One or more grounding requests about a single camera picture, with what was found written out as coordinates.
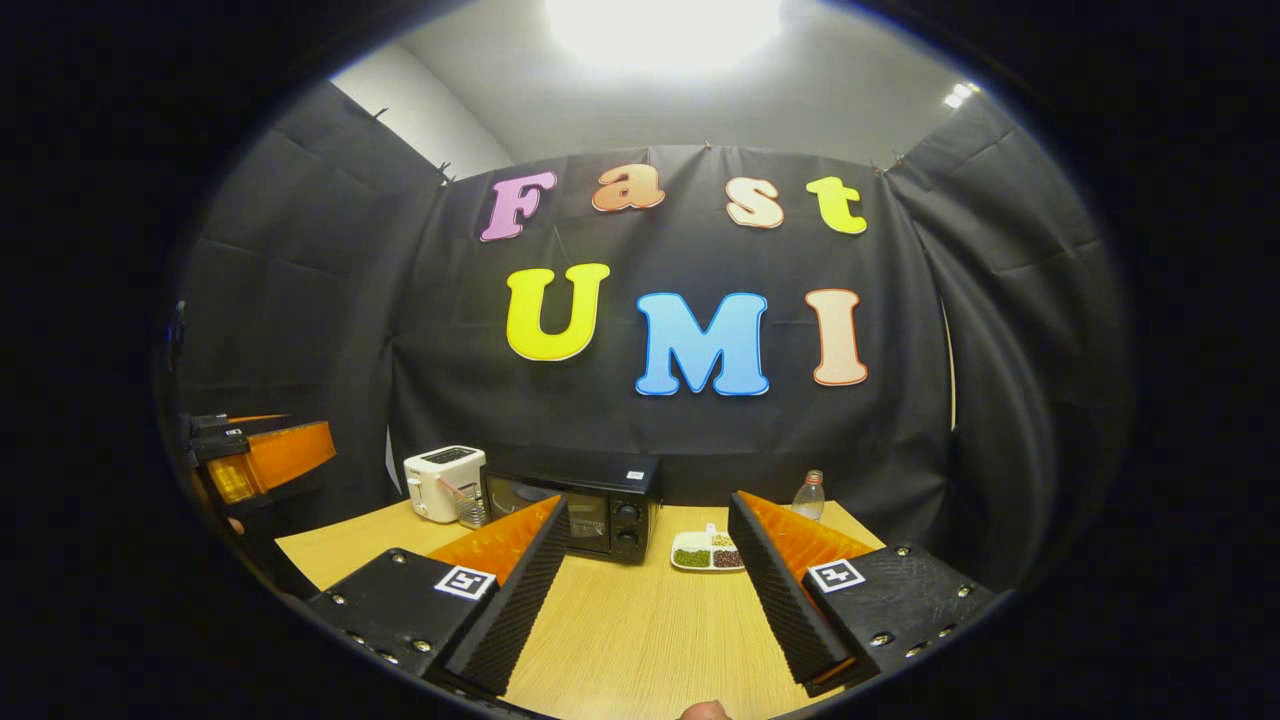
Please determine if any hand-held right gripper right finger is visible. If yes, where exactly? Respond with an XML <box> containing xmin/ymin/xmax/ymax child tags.
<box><xmin>727</xmin><ymin>490</ymin><xmax>1001</xmax><ymax>698</ymax></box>

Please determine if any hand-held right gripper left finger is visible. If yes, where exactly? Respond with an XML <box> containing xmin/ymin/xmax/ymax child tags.
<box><xmin>305</xmin><ymin>495</ymin><xmax>571</xmax><ymax>698</ymax></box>

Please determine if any black electric oven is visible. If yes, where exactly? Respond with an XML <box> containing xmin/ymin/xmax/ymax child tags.
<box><xmin>480</xmin><ymin>455</ymin><xmax>663</xmax><ymax>564</ymax></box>

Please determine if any white divided dish of beans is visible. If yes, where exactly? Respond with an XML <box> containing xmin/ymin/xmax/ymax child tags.
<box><xmin>670</xmin><ymin>524</ymin><xmax>746</xmax><ymax>573</ymax></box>

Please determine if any plastic bottle with red label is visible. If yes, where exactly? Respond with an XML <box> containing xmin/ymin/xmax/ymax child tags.
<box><xmin>792</xmin><ymin>470</ymin><xmax>827</xmax><ymax>523</ymax></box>

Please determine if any white toaster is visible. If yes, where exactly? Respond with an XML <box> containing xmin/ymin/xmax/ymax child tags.
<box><xmin>403</xmin><ymin>446</ymin><xmax>488</xmax><ymax>524</ymax></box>

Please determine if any black backdrop cloth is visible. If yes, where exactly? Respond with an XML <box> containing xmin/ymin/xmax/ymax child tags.
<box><xmin>165</xmin><ymin>80</ymin><xmax>1136</xmax><ymax>601</ymax></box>

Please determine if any large ceiling light panel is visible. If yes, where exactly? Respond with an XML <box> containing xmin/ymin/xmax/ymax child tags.
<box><xmin>545</xmin><ymin>0</ymin><xmax>786</xmax><ymax>71</ymax></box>

